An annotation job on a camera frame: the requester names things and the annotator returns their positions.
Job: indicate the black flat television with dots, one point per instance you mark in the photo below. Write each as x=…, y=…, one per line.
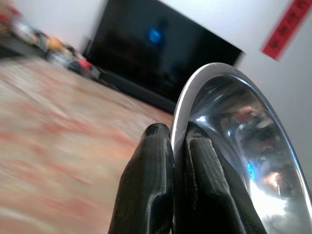
x=146, y=61

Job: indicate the red paper wall banner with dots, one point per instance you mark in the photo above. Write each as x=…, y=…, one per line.
x=282, y=34

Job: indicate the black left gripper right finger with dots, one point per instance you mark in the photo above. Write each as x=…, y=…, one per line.
x=202, y=185

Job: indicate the stainless steel plate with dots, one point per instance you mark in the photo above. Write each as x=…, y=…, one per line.
x=246, y=97

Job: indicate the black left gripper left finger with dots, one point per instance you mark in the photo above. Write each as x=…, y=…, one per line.
x=146, y=182

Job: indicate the pile of assorted clutter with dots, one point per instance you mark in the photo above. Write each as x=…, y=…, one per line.
x=61, y=53

